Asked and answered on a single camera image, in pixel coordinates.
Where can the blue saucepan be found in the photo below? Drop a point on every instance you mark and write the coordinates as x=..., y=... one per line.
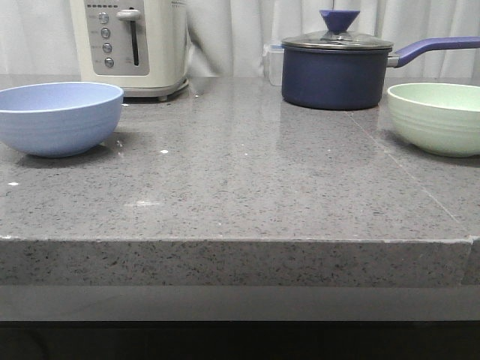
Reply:
x=350, y=79

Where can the cream toaster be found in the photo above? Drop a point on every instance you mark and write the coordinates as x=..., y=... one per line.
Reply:
x=138, y=45

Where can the blue bowl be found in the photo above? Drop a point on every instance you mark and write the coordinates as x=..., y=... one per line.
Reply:
x=59, y=119

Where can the white curtain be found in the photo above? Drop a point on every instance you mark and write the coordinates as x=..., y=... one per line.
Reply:
x=227, y=38

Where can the clear plastic container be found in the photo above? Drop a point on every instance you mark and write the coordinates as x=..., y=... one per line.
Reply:
x=273, y=56

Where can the green bowl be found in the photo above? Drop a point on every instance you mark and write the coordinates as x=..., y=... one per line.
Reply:
x=440, y=118

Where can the glass pot lid blue knob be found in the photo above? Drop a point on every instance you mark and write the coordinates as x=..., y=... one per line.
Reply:
x=337, y=36

